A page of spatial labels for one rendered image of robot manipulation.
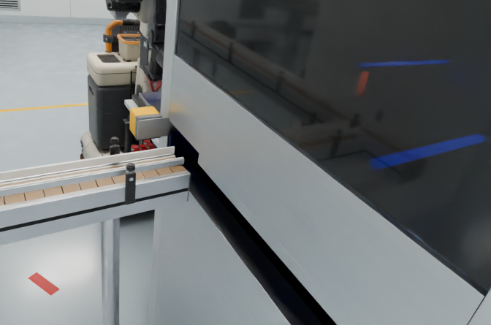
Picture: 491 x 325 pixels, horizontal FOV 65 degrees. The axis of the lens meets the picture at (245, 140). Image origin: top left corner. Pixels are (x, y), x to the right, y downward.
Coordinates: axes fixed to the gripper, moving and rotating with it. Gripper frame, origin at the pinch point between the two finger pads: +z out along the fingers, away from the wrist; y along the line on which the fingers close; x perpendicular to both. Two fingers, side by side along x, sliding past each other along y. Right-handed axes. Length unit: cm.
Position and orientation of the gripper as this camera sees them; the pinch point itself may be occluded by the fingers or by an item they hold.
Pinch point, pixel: (154, 91)
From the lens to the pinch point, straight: 160.3
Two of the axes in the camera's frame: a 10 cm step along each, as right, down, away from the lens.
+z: -2.4, 7.8, 5.8
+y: 5.0, 6.1, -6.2
